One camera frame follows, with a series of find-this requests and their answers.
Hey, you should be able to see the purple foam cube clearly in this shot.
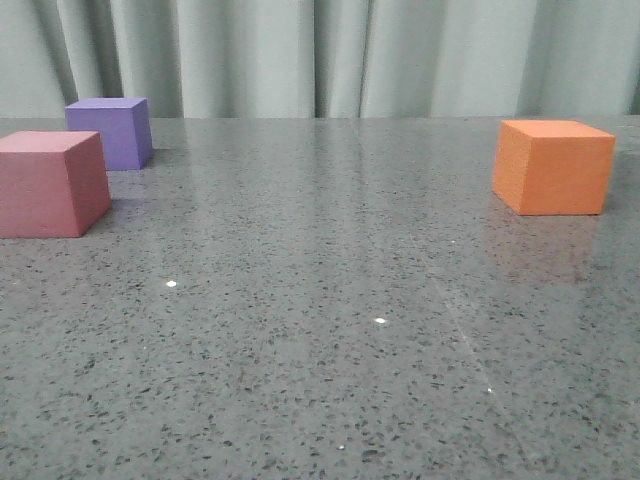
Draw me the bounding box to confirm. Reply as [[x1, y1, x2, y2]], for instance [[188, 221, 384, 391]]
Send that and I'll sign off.
[[65, 97, 154, 171]]

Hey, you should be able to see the pink foam cube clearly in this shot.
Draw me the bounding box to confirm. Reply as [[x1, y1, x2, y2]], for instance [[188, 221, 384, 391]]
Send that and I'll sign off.
[[1, 131, 111, 238]]

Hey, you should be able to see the orange foam cube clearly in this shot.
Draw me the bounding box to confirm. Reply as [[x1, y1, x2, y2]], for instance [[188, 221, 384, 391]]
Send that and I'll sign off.
[[492, 120, 616, 216]]

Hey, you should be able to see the grey-green curtain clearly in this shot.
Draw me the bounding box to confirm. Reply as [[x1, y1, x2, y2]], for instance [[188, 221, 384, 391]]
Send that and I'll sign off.
[[1, 1, 639, 118]]

